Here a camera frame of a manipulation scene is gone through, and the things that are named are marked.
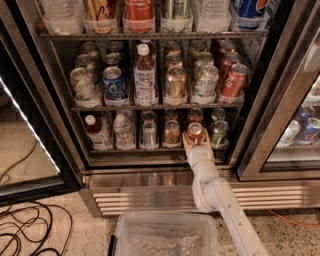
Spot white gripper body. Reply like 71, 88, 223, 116
186, 145, 218, 182

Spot red coke can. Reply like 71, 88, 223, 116
188, 108, 203, 123
186, 122, 204, 145

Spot white 7up can middle shelf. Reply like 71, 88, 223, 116
194, 64, 219, 98

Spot blue pepsi can right compartment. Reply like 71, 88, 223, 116
295, 117, 320, 145

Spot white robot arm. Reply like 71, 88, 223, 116
182, 133, 269, 256

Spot gold can bottom shelf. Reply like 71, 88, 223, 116
164, 120, 180, 145

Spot tan coffee bottle top shelf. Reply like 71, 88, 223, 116
83, 0, 117, 34

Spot white can right compartment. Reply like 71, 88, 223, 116
277, 120, 300, 148

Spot black cables on floor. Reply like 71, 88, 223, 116
0, 139, 74, 256

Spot clear water bottle bottom shelf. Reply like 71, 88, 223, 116
113, 114, 135, 150

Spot blue pepsi can shelf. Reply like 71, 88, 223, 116
233, 0, 270, 30
103, 66, 127, 101

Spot stainless steel display fridge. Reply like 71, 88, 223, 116
6, 0, 320, 217

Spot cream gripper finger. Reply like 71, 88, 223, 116
202, 128, 211, 146
182, 132, 194, 153

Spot orange cable on floor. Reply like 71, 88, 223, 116
266, 209, 320, 230

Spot blue pepsi can top shelf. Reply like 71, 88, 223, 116
233, 0, 270, 30

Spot green can bottom shelf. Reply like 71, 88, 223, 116
210, 120, 229, 148

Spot closed right glass fridge door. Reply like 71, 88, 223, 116
236, 0, 320, 181

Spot red can shelf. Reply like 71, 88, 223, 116
220, 64, 248, 98
219, 52, 241, 83
125, 0, 153, 33

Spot red coke can behind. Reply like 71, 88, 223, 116
188, 108, 203, 123

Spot clear water bottle top right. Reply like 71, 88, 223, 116
195, 0, 231, 33

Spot blue pepsi can middle shelf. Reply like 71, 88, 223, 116
103, 66, 127, 101

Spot brown tea bottle shelf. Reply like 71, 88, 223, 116
85, 115, 112, 151
133, 43, 157, 106

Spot gold can shelf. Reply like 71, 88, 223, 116
164, 120, 180, 145
164, 66, 186, 100

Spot silver can bottom shelf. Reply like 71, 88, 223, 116
143, 121, 158, 147

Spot red coke can front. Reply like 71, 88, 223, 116
186, 122, 204, 145

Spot red can middle shelf front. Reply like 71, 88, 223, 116
220, 64, 248, 98

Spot clear plastic storage bin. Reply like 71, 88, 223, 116
112, 211, 220, 256

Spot white green can middle left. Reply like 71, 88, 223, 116
70, 67, 101, 108

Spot brown tea bottle middle shelf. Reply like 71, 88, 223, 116
133, 43, 157, 106

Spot red can top shelf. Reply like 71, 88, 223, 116
125, 0, 153, 33

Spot open glass fridge door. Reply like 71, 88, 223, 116
0, 24, 81, 206

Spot gold can middle shelf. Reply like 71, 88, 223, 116
164, 66, 186, 100

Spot brown tea bottle bottom shelf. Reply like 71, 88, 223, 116
85, 115, 112, 151

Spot clear water bottle top left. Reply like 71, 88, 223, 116
40, 0, 84, 35

